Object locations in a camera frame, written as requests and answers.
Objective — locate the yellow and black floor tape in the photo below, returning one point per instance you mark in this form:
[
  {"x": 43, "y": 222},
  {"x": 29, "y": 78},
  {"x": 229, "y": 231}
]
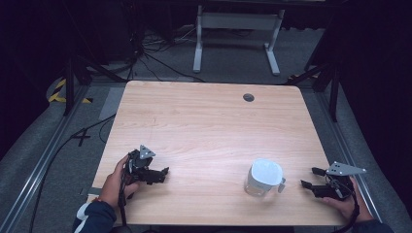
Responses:
[{"x": 56, "y": 95}]

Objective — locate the black metal stand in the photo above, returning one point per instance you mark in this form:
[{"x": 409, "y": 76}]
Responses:
[
  {"x": 69, "y": 84},
  {"x": 333, "y": 90}
]

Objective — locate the person's left hand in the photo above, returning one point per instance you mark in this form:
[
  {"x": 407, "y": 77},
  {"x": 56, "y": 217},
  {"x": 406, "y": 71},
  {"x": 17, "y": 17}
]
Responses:
[{"x": 113, "y": 187}]

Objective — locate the white metal table frame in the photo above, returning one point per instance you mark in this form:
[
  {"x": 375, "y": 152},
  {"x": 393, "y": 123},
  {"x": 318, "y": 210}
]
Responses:
[{"x": 238, "y": 21}]

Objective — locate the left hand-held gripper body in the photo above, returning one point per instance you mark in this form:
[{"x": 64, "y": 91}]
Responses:
[{"x": 142, "y": 168}]

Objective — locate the aluminium floor rail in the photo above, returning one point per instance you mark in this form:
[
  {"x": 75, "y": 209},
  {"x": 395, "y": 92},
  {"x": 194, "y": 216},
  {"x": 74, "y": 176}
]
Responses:
[
  {"x": 35, "y": 171},
  {"x": 346, "y": 152}
]

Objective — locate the clear pitcher with white lid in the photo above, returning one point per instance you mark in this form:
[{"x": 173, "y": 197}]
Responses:
[{"x": 264, "y": 176}]

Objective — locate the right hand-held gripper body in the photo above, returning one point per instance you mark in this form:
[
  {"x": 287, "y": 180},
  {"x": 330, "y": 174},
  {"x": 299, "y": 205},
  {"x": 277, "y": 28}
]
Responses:
[{"x": 338, "y": 186}]

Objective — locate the person's right hand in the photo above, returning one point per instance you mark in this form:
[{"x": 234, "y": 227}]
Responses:
[{"x": 351, "y": 204}]

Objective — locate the grey floor plate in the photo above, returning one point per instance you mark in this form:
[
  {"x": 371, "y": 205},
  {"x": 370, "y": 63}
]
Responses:
[{"x": 111, "y": 103}]

